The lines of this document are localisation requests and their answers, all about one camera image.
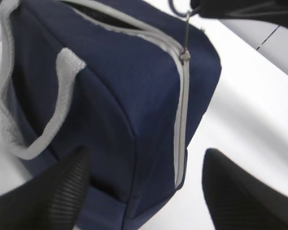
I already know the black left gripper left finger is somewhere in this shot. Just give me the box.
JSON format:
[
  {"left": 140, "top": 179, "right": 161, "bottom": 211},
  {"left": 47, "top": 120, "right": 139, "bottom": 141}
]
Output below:
[{"left": 0, "top": 147, "right": 90, "bottom": 230}]

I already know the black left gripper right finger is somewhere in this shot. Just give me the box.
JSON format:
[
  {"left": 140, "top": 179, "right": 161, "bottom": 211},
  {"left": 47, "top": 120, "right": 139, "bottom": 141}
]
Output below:
[{"left": 202, "top": 149, "right": 288, "bottom": 230}]

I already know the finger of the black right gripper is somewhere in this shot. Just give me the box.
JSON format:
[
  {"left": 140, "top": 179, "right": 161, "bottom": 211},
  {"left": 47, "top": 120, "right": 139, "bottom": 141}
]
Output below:
[{"left": 190, "top": 0, "right": 288, "bottom": 29}]

